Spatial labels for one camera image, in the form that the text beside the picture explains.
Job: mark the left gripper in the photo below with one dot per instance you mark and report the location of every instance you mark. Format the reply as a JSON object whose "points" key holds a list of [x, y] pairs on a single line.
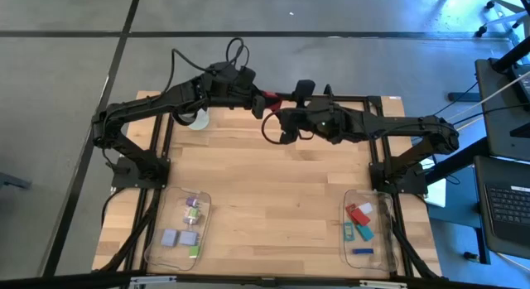
{"points": [[242, 97]]}

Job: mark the teal box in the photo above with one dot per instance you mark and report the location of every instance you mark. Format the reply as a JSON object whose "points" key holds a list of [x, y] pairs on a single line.
{"points": [[344, 233], [365, 233]]}

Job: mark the blue table leg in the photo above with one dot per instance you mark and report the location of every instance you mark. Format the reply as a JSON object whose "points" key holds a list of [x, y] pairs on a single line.
{"points": [[482, 247]]}

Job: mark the small green plug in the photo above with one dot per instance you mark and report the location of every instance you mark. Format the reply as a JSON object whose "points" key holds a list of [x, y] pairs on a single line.
{"points": [[194, 251]]}

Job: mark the small purple plug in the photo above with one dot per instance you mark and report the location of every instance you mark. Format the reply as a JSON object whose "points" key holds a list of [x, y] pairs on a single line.
{"points": [[191, 201]]}

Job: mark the black aluminium table frame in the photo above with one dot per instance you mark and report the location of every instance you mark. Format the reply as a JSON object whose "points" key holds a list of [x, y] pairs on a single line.
{"points": [[356, 97]]}

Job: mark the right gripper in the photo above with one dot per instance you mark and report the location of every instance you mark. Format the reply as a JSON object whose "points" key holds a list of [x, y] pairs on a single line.
{"points": [[304, 117]]}

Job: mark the black crossbar silver brackets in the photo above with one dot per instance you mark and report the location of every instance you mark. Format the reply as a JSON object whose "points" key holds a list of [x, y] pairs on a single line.
{"points": [[265, 280]]}

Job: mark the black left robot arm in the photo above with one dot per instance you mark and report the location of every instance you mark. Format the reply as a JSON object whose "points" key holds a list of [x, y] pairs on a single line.
{"points": [[145, 104]]}

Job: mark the red square box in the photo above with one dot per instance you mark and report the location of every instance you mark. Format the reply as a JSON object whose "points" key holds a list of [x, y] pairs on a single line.
{"points": [[272, 101]]}

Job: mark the red box green window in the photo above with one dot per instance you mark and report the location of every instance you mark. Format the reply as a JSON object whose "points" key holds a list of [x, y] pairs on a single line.
{"points": [[361, 218]]}

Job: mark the grey office chair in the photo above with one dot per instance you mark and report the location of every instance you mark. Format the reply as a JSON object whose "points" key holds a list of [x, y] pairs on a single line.
{"points": [[503, 15]]}

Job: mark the grey floor object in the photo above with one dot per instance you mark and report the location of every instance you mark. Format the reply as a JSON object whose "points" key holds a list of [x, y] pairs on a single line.
{"points": [[12, 182]]}

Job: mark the black desk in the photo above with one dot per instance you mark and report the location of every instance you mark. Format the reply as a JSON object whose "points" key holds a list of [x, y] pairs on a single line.
{"points": [[497, 127]]}

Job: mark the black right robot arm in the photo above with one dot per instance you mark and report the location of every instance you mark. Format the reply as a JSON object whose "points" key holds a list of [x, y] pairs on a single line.
{"points": [[393, 125]]}

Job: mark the lavender wall charger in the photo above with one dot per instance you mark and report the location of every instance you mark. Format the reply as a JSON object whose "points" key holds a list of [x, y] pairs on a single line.
{"points": [[185, 218], [188, 238], [169, 237]]}

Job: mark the clear plastic bin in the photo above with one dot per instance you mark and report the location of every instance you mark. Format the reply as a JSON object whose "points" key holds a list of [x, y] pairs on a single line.
{"points": [[174, 260], [372, 262]]}

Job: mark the black laptop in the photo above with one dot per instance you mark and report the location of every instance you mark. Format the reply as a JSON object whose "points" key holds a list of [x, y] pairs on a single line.
{"points": [[509, 206]]}

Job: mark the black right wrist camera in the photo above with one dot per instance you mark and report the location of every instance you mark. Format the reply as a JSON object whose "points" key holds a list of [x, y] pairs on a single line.
{"points": [[289, 136]]}

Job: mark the blue box clear window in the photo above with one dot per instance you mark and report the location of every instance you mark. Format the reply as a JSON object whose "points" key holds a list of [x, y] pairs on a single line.
{"points": [[362, 251]]}

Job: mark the black diagonal bar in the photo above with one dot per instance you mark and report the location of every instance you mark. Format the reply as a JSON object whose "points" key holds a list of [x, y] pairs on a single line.
{"points": [[463, 160], [511, 55]]}

